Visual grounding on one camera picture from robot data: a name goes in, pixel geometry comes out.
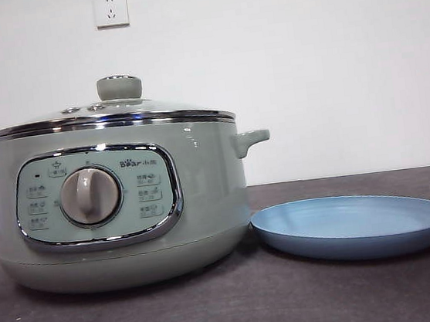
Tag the glass lid with green knob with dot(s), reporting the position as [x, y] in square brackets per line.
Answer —
[119, 88]

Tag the pale green electric steamer pot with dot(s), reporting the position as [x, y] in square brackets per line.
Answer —
[208, 169]

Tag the blue round plate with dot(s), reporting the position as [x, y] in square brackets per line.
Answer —
[346, 223]

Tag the grey round control dial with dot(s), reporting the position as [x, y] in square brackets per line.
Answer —
[90, 194]

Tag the white wall socket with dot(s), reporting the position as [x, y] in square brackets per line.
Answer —
[111, 9]

